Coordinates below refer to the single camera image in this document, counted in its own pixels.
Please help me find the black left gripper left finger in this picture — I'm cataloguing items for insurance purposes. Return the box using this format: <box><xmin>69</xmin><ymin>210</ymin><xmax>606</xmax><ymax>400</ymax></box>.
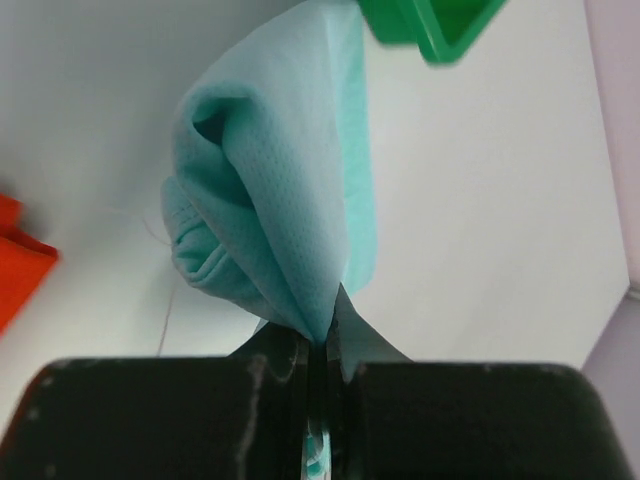
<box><xmin>1</xmin><ymin>325</ymin><xmax>309</xmax><ymax>479</ymax></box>

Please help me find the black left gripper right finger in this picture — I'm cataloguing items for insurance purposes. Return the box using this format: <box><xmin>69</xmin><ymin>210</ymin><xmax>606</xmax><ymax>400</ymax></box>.
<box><xmin>326</xmin><ymin>290</ymin><xmax>634</xmax><ymax>479</ymax></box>

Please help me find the teal t shirt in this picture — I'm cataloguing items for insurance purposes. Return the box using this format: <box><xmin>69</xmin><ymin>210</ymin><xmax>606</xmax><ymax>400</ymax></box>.
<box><xmin>160</xmin><ymin>0</ymin><xmax>379</xmax><ymax>480</ymax></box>

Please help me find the orange folded t shirt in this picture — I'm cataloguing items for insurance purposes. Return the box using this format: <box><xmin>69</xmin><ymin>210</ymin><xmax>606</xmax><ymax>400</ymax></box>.
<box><xmin>1</xmin><ymin>194</ymin><xmax>59</xmax><ymax>332</ymax></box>

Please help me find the green plastic tray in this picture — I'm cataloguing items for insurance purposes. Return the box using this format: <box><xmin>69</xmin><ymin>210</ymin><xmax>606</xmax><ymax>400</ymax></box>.
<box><xmin>358</xmin><ymin>0</ymin><xmax>505</xmax><ymax>65</ymax></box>

